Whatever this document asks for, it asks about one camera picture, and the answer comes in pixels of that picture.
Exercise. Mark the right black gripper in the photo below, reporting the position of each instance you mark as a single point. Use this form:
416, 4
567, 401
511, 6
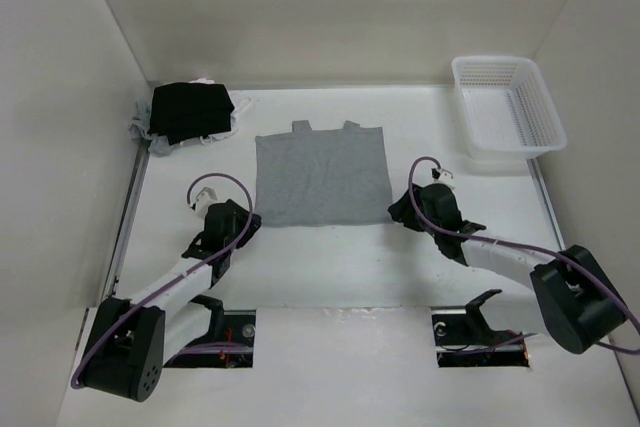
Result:
401, 211

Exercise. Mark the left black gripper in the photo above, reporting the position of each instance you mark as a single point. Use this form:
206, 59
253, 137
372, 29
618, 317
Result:
241, 218

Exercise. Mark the grey tank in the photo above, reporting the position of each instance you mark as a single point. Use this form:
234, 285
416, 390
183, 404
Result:
139, 129
312, 178

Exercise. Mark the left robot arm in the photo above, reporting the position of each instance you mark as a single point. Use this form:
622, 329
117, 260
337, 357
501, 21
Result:
132, 339

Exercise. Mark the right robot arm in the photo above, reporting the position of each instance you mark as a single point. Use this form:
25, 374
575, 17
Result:
577, 304

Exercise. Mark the folded white tank top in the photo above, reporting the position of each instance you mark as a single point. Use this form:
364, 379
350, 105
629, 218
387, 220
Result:
235, 117

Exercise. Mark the folded black tank top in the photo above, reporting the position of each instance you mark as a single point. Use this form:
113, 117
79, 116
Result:
182, 111

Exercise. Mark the folded grey tank top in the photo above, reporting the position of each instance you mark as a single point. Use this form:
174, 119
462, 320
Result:
139, 129

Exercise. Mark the white plastic basket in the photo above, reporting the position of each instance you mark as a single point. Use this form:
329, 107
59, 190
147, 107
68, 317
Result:
506, 110

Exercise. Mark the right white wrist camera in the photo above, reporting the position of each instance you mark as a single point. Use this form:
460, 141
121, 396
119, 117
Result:
443, 176

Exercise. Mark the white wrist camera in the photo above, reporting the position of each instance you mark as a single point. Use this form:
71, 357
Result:
203, 201
443, 176

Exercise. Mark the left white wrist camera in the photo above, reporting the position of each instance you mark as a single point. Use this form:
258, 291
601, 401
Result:
203, 201

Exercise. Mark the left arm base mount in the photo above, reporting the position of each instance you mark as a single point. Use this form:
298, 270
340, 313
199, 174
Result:
206, 335

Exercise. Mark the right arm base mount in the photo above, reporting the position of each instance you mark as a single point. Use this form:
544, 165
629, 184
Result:
464, 339

